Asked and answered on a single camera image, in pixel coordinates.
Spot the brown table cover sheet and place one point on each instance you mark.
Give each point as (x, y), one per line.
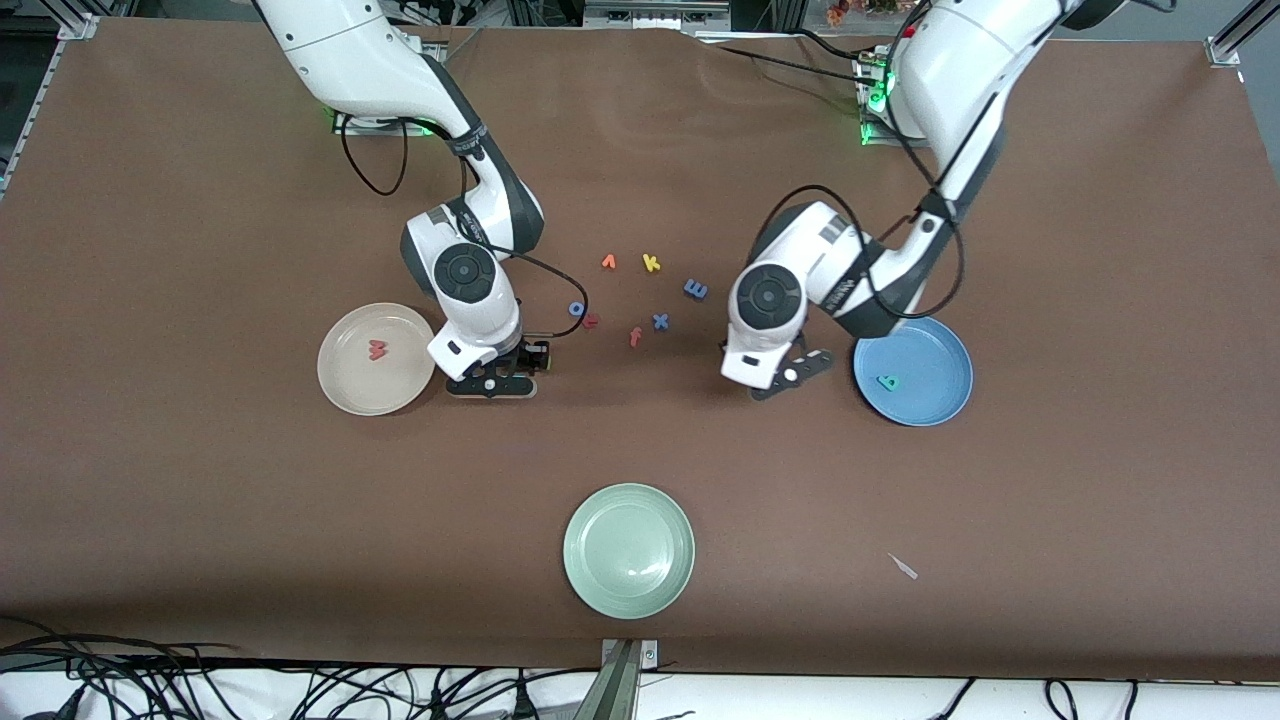
(700, 450)

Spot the grey aluminium frame rail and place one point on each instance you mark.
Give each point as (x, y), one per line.
(655, 15)

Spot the white paper scrap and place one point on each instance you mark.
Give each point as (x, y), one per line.
(903, 567)

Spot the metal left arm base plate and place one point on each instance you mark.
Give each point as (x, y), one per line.
(875, 138)

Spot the pale green round plate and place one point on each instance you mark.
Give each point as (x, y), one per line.
(629, 550)

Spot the silver table edge bracket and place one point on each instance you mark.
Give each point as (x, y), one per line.
(648, 654)

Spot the grey aluminium mast profile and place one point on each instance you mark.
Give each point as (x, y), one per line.
(615, 690)

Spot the beige round plate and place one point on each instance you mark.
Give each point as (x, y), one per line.
(377, 385)

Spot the blue foam letter m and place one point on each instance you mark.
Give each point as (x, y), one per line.
(696, 289)

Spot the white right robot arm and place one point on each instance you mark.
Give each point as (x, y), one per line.
(350, 60)

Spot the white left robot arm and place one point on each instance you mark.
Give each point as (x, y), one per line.
(950, 70)

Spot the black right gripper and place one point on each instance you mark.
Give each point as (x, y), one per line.
(528, 352)

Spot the silver table corner bracket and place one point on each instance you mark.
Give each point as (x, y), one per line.
(80, 27)
(1222, 50)

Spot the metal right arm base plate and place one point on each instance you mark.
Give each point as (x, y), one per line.
(355, 128)

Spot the blue round plate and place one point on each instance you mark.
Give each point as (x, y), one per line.
(925, 370)

